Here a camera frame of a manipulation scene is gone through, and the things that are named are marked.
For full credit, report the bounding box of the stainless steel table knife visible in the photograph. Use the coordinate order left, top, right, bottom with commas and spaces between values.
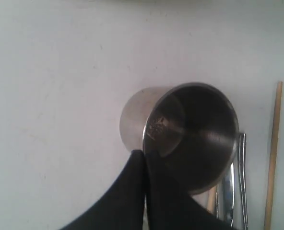
215, 163, 235, 227

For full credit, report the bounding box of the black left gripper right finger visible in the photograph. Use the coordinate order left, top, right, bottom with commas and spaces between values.
146, 151, 226, 230

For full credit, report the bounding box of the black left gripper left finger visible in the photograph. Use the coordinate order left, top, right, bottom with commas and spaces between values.
65, 150, 146, 230

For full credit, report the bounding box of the wooden chopstick apart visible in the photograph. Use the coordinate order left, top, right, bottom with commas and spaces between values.
263, 81, 283, 230

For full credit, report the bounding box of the stainless steel spoon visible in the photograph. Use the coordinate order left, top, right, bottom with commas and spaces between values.
237, 133, 249, 230

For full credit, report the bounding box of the steel mug with loop handle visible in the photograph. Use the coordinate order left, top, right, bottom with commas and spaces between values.
119, 82, 239, 195

